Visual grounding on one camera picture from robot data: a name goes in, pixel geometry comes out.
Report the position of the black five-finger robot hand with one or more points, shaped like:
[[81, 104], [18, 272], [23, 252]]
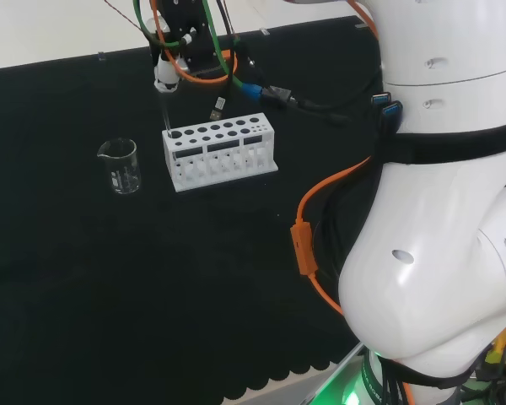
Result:
[[185, 25]]

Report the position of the white test tube rack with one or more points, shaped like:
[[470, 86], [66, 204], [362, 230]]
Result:
[[219, 156]]

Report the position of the clear glass beaker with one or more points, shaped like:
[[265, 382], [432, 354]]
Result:
[[124, 173]]

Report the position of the black bench cloth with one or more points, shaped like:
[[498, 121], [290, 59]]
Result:
[[152, 274]]

